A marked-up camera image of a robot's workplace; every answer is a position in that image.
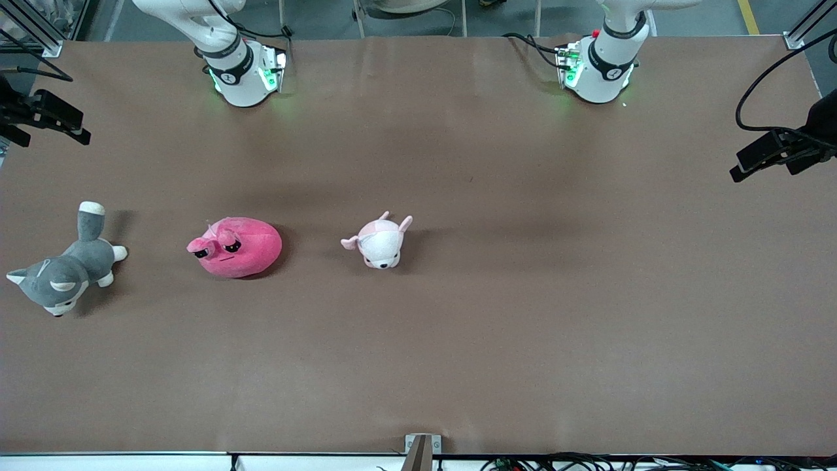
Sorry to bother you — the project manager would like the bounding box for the grey white husky plush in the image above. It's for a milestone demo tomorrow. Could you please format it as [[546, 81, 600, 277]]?
[[6, 201, 129, 318]]

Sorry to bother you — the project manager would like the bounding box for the round hot pink plush toy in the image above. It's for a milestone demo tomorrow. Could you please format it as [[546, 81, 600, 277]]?
[[186, 217, 283, 279]]

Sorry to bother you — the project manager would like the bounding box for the brown table cover sheet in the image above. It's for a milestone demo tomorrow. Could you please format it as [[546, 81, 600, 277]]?
[[0, 34, 837, 457]]

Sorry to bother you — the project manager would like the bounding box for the metal mounting bracket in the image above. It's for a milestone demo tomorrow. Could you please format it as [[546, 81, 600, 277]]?
[[401, 434, 443, 471]]

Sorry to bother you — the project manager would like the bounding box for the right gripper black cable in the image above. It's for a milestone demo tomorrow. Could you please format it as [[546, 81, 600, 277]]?
[[0, 64, 73, 83]]

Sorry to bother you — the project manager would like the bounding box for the right arm base black cable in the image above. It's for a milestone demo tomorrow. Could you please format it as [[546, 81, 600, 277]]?
[[208, 0, 293, 41]]

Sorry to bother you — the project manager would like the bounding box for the arm base black cable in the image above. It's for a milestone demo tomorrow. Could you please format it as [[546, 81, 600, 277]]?
[[502, 31, 564, 71], [208, 0, 293, 41]]

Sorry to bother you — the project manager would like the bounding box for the small pale pink plush dog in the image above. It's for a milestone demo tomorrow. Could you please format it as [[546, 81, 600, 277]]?
[[341, 211, 414, 270]]

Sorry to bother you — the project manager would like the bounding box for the left arm base black cable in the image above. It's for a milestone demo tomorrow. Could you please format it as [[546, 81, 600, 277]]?
[[502, 31, 564, 71]]

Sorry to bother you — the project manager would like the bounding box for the beige stool with metal legs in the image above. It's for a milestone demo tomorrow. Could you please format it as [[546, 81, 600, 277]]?
[[352, 0, 469, 38]]

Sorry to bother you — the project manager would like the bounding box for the black cable bundle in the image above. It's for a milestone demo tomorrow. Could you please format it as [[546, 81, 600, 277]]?
[[481, 452, 837, 471]]

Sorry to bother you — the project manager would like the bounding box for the aluminium frame profile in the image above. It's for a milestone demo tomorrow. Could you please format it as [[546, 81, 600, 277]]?
[[0, 0, 63, 59], [783, 0, 837, 51]]

